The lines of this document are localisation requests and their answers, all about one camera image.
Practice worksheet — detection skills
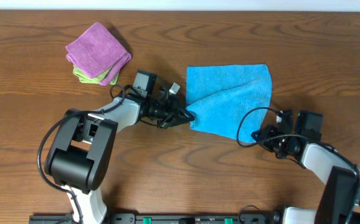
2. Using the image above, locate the purple folded cloth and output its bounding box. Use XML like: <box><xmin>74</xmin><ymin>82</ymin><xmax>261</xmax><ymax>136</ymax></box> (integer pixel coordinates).
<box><xmin>65</xmin><ymin>22</ymin><xmax>131</xmax><ymax>86</ymax></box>

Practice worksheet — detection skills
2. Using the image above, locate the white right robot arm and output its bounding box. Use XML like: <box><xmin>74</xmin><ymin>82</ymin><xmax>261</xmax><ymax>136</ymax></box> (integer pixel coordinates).
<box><xmin>251</xmin><ymin>110</ymin><xmax>360</xmax><ymax>224</ymax></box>

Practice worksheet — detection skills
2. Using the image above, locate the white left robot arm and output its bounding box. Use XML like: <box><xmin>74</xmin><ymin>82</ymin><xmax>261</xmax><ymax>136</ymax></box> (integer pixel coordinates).
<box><xmin>37</xmin><ymin>70</ymin><xmax>194</xmax><ymax>223</ymax></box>

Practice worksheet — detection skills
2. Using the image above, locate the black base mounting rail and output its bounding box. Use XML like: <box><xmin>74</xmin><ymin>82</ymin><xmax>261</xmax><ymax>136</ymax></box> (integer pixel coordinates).
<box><xmin>28</xmin><ymin>205</ymin><xmax>291</xmax><ymax>224</ymax></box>

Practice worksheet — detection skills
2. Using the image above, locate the blue microfiber cloth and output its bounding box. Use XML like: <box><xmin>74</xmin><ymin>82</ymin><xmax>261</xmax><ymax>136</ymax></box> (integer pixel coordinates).
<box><xmin>186</xmin><ymin>64</ymin><xmax>273</xmax><ymax>143</ymax></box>

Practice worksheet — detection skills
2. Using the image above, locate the green folded cloth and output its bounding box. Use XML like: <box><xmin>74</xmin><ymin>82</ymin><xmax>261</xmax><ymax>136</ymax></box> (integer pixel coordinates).
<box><xmin>73</xmin><ymin>65</ymin><xmax>119</xmax><ymax>86</ymax></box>

